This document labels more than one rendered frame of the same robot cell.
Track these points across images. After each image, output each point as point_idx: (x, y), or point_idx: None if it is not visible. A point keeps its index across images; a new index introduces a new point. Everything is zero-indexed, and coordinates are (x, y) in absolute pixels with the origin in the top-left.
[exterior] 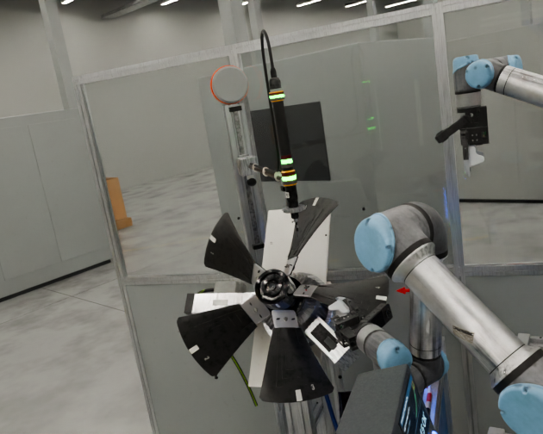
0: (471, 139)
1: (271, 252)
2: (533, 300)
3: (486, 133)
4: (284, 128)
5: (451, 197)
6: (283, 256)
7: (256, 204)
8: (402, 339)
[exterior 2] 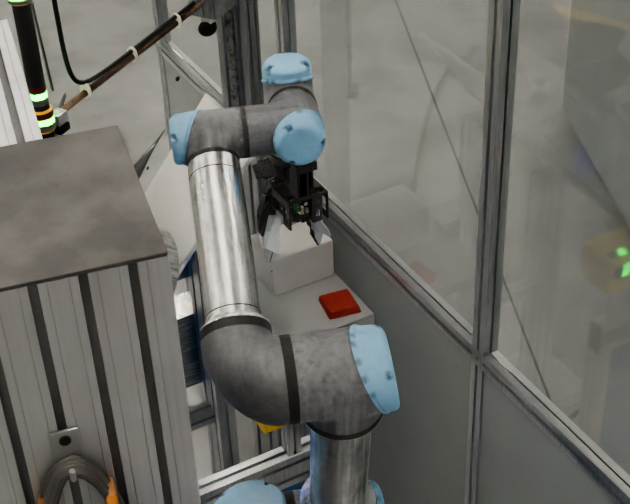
0: (281, 205)
1: (168, 168)
2: (555, 485)
3: (311, 207)
4: (25, 49)
5: (481, 230)
6: (174, 185)
7: (242, 57)
8: (408, 394)
